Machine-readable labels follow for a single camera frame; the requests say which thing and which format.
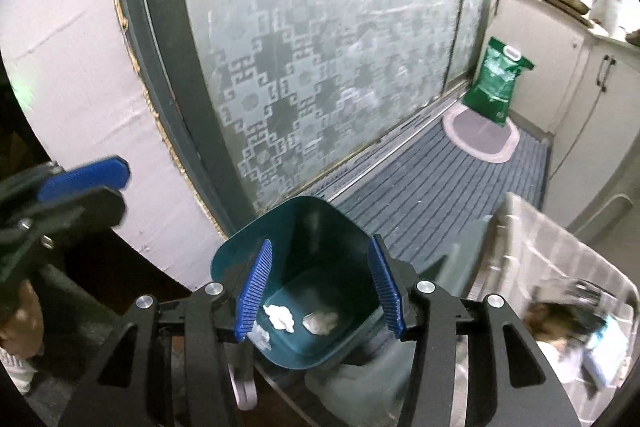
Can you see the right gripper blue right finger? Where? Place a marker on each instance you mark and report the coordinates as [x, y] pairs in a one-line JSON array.
[[389, 295]]

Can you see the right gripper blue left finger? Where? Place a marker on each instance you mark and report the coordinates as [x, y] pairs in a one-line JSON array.
[[255, 276]]

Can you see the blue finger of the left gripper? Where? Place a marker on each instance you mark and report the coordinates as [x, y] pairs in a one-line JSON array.
[[94, 209], [111, 172]]

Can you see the white tissue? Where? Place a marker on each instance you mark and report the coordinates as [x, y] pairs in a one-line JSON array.
[[280, 317]]

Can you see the beige paper napkin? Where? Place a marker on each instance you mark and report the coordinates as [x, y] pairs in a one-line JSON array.
[[320, 323]]

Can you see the black snack wrapper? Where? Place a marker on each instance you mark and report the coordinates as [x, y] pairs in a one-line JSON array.
[[589, 304]]

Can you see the blue white tissue pack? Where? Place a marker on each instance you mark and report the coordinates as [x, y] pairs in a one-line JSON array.
[[605, 353]]

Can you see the white knit sleeve forearm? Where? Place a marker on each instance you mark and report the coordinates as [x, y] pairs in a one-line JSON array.
[[20, 371]]

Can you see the dark teal trash bin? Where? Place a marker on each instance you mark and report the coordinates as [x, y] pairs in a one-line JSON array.
[[319, 263]]

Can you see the white kitchen cabinet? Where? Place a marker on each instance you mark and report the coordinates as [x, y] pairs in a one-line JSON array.
[[583, 95]]

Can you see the person's left hand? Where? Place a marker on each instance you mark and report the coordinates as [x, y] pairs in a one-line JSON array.
[[22, 332]]

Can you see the grey-green plastic stool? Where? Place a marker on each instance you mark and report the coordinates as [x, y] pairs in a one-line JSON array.
[[367, 388]]

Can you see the oval grey pink mat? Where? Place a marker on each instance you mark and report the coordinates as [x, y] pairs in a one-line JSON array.
[[480, 137]]

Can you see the grey checked tablecloth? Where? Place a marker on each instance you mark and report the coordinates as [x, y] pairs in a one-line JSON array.
[[538, 257]]

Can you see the green rice bag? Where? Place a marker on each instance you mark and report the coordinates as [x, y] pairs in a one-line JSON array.
[[491, 93]]

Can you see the frosted patterned sliding door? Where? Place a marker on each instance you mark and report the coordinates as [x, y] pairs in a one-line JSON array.
[[261, 99]]

